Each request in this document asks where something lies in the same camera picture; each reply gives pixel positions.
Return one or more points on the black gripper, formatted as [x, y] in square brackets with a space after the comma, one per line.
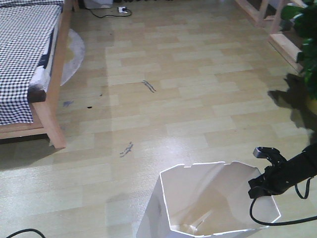
[275, 180]

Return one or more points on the white plastic trash bin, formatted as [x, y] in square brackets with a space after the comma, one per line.
[206, 200]

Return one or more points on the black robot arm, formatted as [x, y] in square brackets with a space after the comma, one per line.
[306, 163]

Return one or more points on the green potted plant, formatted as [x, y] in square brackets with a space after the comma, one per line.
[305, 26]

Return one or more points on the floor power socket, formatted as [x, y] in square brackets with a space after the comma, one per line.
[122, 9]

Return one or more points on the round grey floor rug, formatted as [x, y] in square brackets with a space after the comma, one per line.
[74, 56]

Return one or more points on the checkered bed sheet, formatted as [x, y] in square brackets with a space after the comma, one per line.
[25, 29]

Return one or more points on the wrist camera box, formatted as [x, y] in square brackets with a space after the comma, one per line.
[271, 154]

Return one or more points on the wooden shelf frame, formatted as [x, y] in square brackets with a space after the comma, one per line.
[262, 13]

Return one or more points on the wooden bed frame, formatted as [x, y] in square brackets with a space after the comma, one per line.
[44, 104]

